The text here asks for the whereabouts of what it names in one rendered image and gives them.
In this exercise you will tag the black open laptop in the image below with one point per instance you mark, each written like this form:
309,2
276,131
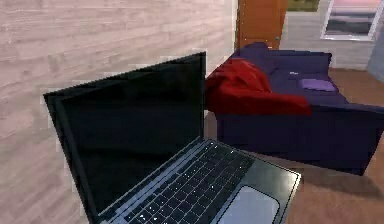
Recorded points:
140,140

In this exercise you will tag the red blanket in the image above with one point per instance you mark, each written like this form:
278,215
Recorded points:
243,90

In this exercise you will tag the small white remote control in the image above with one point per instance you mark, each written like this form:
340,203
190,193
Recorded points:
293,73

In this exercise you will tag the brown wooden room door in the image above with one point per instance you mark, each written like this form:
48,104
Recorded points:
260,23

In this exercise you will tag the light purple book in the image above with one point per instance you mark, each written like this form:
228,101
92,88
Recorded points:
318,85

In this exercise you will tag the dark purple bed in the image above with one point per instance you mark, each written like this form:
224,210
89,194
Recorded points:
320,133

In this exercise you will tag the green framed picture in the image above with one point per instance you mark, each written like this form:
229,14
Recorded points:
302,4

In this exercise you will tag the white framed window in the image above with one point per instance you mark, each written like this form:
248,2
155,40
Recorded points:
353,18

